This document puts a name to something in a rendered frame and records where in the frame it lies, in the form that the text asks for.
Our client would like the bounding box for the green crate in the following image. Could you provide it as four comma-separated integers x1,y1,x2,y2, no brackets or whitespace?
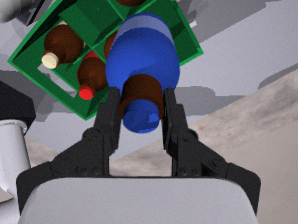
7,0,204,121

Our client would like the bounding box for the blue bottle with light blue label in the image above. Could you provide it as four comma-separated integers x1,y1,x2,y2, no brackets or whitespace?
105,12,180,134

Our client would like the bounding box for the brown bottle with blue cap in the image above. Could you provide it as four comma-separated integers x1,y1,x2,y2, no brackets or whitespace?
116,0,146,7

